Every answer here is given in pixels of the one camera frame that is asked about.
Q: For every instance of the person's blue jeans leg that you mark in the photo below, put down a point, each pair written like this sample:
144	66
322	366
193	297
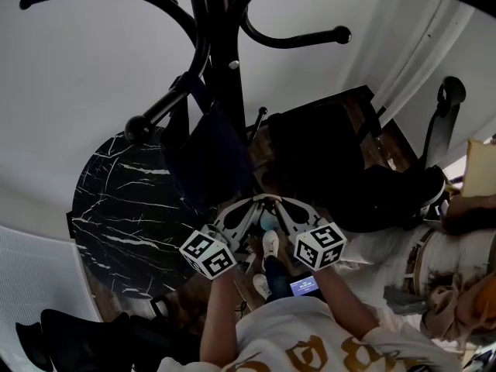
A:
278	279

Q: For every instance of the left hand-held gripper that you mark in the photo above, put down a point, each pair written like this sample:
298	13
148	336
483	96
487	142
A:
211	255

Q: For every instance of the black office chair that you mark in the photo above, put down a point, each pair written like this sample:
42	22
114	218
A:
391	196

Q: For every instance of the person's right forearm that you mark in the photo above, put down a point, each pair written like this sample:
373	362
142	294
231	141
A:
343	308

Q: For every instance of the person's left forearm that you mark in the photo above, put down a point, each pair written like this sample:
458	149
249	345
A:
219	316

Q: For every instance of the white perforated panel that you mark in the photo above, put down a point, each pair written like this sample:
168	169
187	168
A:
35	277

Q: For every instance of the pale yellow cushion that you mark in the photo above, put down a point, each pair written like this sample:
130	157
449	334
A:
480	169

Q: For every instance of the white curtain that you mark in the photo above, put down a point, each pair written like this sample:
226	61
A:
410	52

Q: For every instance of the beige garment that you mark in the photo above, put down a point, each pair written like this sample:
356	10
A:
453	308

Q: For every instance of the black device with lit screen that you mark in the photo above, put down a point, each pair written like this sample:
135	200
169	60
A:
304	286

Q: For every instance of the light blue small object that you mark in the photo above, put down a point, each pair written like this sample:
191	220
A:
268	221

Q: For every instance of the black metal coat rack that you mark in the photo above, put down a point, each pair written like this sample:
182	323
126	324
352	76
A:
225	72

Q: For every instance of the white bedding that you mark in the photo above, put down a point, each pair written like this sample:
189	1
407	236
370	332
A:
376	250

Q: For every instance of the person's white printed shirt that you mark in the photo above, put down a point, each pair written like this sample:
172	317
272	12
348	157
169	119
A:
310	335

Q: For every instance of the black marble round table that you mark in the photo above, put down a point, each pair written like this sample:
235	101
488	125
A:
128	215

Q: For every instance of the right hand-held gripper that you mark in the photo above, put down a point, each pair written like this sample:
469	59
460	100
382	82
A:
321	251

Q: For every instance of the navy umbrella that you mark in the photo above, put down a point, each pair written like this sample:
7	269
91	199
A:
209	149

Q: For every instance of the person's white shoe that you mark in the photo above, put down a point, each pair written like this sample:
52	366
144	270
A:
270	242
262	285

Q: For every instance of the black swivel chair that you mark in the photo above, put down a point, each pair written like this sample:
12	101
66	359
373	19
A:
89	343

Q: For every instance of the black padded chair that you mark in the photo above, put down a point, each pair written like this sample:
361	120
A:
315	145

